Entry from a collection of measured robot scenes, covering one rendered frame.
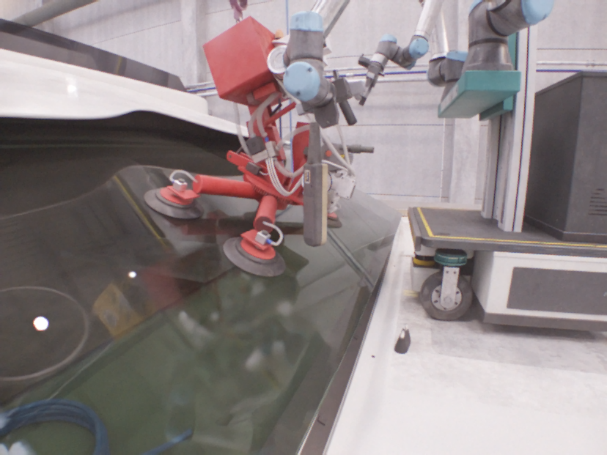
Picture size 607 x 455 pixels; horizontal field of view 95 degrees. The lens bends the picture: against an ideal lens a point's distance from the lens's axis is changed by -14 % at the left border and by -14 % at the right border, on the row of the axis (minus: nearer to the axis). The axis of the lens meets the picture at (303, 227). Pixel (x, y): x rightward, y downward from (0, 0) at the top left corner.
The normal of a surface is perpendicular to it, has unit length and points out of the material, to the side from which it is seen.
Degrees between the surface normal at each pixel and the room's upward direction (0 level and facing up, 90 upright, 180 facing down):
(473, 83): 90
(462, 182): 90
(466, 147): 90
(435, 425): 8
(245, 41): 90
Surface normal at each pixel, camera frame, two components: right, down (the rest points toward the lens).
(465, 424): -0.03, -0.96
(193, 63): -0.33, 0.20
